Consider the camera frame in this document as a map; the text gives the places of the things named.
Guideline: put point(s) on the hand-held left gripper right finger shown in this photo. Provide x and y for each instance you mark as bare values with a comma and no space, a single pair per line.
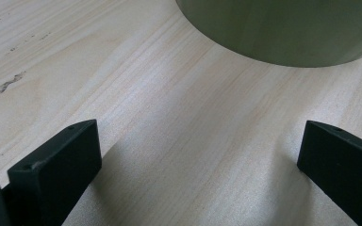
342,169

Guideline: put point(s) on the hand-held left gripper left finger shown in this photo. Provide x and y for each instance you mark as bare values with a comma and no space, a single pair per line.
56,169

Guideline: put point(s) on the olive green plastic bin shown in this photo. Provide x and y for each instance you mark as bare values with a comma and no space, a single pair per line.
279,28

